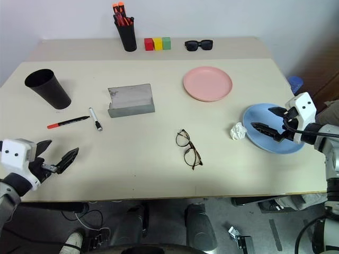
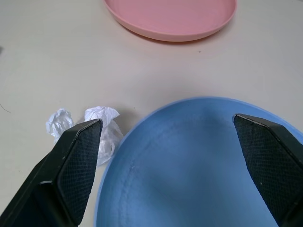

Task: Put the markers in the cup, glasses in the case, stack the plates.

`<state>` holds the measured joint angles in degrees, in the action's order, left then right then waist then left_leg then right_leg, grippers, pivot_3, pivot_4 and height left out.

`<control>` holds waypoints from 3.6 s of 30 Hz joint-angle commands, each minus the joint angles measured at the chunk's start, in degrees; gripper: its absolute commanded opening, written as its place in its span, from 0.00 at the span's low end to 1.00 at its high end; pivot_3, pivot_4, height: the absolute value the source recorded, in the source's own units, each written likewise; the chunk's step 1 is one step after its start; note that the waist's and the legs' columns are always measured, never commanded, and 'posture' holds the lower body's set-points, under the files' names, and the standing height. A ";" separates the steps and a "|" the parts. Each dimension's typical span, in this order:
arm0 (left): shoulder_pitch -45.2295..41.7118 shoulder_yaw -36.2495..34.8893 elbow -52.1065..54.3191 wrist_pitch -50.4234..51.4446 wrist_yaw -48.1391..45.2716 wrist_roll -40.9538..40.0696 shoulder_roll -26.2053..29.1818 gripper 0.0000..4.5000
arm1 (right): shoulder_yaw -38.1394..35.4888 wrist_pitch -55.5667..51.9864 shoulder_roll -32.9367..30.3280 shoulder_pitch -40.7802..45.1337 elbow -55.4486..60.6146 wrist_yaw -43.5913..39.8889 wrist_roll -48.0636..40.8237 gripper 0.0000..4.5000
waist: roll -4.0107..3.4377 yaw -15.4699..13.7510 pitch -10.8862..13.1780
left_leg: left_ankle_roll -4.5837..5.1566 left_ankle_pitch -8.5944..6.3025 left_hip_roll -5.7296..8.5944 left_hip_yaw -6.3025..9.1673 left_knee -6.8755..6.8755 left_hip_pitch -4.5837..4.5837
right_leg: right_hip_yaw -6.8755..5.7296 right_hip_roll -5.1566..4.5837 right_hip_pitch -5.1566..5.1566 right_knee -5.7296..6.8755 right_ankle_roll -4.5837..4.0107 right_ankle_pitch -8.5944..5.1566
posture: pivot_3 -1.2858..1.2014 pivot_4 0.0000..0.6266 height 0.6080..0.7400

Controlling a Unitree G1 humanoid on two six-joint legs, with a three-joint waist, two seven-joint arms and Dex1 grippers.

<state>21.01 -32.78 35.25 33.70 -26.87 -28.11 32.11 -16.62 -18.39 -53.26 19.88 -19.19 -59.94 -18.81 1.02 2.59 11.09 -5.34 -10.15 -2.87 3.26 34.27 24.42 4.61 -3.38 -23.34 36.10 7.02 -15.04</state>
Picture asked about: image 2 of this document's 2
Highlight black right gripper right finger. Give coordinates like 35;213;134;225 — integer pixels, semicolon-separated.
233;113;303;227

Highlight blue round plate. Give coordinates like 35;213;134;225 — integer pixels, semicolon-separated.
93;96;303;227

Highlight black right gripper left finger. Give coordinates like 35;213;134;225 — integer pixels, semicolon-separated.
0;119;104;227

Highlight small crumpled white paper ball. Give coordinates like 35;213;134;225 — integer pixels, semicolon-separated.
45;108;75;145

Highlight pink round plate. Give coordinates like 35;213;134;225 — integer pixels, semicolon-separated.
103;0;238;43

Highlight large crumpled white paper ball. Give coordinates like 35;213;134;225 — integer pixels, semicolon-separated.
84;105;125;167

